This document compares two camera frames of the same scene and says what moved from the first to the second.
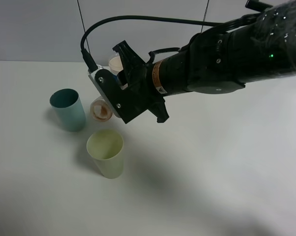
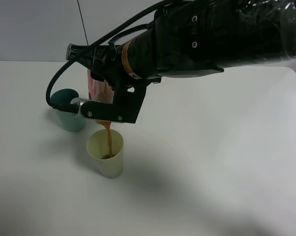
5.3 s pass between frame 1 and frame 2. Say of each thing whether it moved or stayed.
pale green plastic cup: stayed
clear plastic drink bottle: moved
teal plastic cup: stayed
